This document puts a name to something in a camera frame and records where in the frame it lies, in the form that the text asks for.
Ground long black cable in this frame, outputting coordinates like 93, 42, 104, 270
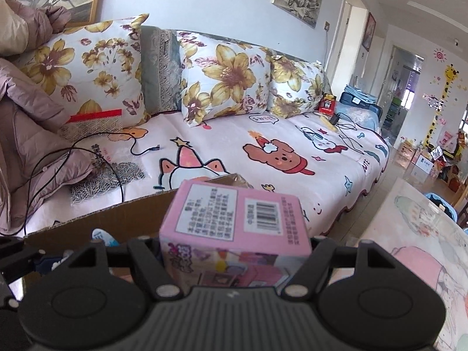
23, 131, 160, 235

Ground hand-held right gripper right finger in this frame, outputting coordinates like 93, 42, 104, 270
281, 237, 398, 301

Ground pink down jacket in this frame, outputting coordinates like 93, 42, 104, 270
0, 0, 94, 235

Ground red snack packet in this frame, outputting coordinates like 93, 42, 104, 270
318, 94, 337, 115

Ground cream coat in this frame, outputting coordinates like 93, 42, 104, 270
0, 0, 30, 58

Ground small red framed picture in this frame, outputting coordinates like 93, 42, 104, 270
362, 12, 377, 52

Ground giraffe height wall sticker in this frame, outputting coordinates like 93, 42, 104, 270
427, 63, 460, 162

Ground grey lace sofa cover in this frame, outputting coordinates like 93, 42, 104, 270
140, 25, 184, 116

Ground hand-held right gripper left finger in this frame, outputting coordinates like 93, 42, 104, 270
65, 237, 184, 302

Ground black suitcase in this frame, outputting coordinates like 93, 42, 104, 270
339, 91, 381, 131

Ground black charger cable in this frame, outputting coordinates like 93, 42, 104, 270
335, 122, 367, 155

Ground floral pillow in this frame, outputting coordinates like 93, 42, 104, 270
16, 13, 151, 129
176, 30, 273, 129
266, 54, 327, 120

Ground cardboard box green sides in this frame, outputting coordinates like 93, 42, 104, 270
22, 173, 254, 290

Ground pink toy appliance box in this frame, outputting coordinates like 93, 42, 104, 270
159, 179, 314, 290

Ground grey patterned bag red strip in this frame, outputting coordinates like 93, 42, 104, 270
58, 108, 124, 144

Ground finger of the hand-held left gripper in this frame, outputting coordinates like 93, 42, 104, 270
0, 237, 61, 311

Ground folded blue cloth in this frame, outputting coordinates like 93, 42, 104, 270
343, 84, 378, 104

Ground clear bag with grey pattern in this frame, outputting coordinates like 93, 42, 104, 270
69, 142, 147, 206

